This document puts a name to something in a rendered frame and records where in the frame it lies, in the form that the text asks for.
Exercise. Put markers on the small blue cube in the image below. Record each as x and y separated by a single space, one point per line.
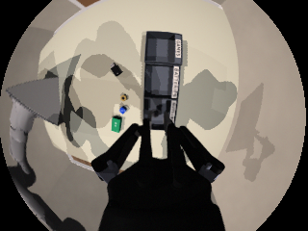
123 109

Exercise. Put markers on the green nine-volt battery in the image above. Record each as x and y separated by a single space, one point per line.
116 123

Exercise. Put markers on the black rack of bins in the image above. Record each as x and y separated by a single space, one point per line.
158 79

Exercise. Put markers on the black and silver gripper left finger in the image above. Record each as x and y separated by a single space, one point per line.
107 165

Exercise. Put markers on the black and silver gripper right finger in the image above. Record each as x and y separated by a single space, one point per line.
202 161

